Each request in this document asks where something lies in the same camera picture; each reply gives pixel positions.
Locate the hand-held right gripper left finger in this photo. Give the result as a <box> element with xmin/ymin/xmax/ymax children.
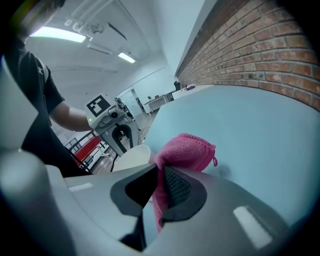
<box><xmin>46</xmin><ymin>163</ymin><xmax>160</xmax><ymax>252</ymax></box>

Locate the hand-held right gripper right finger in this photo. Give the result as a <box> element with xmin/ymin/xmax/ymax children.
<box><xmin>146</xmin><ymin>165</ymin><xmax>290</xmax><ymax>256</ymax></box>

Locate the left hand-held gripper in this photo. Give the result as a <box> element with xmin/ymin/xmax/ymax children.
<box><xmin>84</xmin><ymin>93</ymin><xmax>141</xmax><ymax>158</ymax></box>

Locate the white mug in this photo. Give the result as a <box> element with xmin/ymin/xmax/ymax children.
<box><xmin>112</xmin><ymin>144</ymin><xmax>156</xmax><ymax>173</ymax></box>

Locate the pink cloth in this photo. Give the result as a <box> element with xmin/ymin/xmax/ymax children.
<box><xmin>152</xmin><ymin>132</ymin><xmax>218</xmax><ymax>235</ymax></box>

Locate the person's left forearm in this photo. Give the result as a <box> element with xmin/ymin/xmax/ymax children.
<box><xmin>49</xmin><ymin>101</ymin><xmax>94</xmax><ymax>133</ymax></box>

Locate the red bench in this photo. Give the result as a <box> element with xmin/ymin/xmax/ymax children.
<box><xmin>74</xmin><ymin>136</ymin><xmax>103</xmax><ymax>163</ymax></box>

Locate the white background table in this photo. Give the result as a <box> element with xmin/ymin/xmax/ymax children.
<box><xmin>144</xmin><ymin>94</ymin><xmax>174</xmax><ymax>116</ymax></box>

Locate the small ceiling light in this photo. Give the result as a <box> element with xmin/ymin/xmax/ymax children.
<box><xmin>117</xmin><ymin>51</ymin><xmax>137</xmax><ymax>64</ymax></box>

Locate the ceiling air conditioner unit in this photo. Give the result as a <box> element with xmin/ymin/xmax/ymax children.
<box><xmin>86</xmin><ymin>39</ymin><xmax>113</xmax><ymax>55</ymax></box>

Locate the person's black shirt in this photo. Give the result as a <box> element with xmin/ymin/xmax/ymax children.
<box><xmin>1</xmin><ymin>37</ymin><xmax>94</xmax><ymax>179</ymax></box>

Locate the long ceiling light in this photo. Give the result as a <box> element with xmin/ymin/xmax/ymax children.
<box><xmin>29</xmin><ymin>26</ymin><xmax>87</xmax><ymax>44</ymax></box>

